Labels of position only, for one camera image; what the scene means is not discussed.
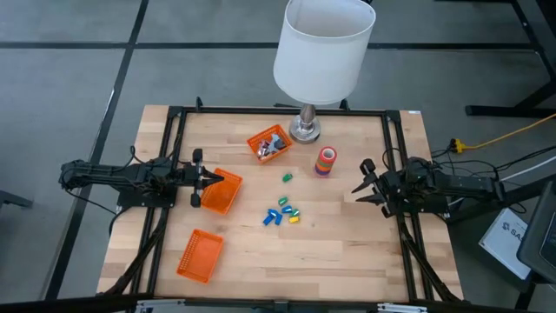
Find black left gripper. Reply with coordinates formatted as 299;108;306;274
182;148;226;209

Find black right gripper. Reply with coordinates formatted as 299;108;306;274
350;158;407;218

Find orange plastic basket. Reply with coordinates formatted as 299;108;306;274
246;123;294;165
175;229;226;285
200;167;244;216

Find red tape roll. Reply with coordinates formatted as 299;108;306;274
319;145;339;165

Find white printed box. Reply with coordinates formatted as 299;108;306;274
479;207;533;280

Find table lamp white shade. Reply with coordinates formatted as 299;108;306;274
272;0;377;145

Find black desk legs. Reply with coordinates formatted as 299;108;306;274
465;0;556;119

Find black monitor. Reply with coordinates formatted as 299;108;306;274
516;180;556;283

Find black chair base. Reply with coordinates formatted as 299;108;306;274
0;190;34;210

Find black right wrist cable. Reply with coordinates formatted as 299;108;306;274
381;146;420;173

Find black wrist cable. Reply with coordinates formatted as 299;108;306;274
381;146;420;173
128;144;149;166

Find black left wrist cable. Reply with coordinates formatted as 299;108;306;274
128;144;149;166

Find silver metal bracket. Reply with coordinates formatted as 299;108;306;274
134;298;186;313
376;303;429;313

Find yellow extension cord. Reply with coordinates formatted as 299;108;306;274
449;111;556;154

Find white floor cable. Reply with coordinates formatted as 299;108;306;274
499;156;556;183

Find black floor cable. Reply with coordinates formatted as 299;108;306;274
442;145;556;192

